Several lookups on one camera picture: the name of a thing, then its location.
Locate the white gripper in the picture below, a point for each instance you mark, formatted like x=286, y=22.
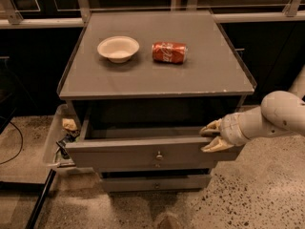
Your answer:
x=231, y=129

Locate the grey top drawer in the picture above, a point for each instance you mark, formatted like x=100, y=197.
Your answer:
x=100, y=147

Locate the grey drawer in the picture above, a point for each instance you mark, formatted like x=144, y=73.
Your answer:
x=158, y=167
x=136, y=184
x=100, y=147

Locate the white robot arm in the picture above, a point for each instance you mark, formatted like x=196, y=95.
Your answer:
x=280, y=113

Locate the grey bottom drawer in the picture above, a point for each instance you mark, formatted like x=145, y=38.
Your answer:
x=136, y=184

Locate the grey drawer cabinet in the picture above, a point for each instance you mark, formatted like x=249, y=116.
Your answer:
x=212, y=82

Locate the grey middle drawer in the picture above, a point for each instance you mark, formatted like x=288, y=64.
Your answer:
x=158, y=167

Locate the red cola can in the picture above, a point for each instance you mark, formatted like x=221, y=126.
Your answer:
x=169, y=52

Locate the white paper bowl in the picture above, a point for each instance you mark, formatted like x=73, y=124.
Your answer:
x=118, y=49

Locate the green snack bag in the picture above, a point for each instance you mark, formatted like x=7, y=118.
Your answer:
x=68, y=138

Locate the crumpled tan paper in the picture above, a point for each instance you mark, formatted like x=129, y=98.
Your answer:
x=69, y=124

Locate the black floor bar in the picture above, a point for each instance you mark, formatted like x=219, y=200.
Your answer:
x=40, y=201

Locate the metal railing frame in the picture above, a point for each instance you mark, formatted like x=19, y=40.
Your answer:
x=76, y=13

